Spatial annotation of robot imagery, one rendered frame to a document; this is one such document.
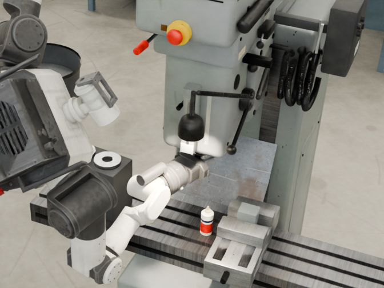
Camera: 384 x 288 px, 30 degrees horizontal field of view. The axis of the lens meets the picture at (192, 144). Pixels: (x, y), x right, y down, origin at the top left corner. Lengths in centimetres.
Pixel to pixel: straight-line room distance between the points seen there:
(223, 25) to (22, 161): 57
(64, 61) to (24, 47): 261
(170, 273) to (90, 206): 69
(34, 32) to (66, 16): 453
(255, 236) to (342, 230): 183
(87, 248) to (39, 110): 39
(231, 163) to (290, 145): 22
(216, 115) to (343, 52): 42
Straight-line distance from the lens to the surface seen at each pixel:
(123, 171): 235
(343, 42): 214
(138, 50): 181
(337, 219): 409
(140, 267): 237
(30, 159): 161
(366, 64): 581
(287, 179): 263
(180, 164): 213
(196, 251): 231
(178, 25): 176
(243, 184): 259
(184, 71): 199
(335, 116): 502
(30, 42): 174
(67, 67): 434
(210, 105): 201
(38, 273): 365
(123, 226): 202
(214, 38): 176
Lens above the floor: 250
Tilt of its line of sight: 33 degrees down
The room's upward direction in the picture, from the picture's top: 4 degrees clockwise
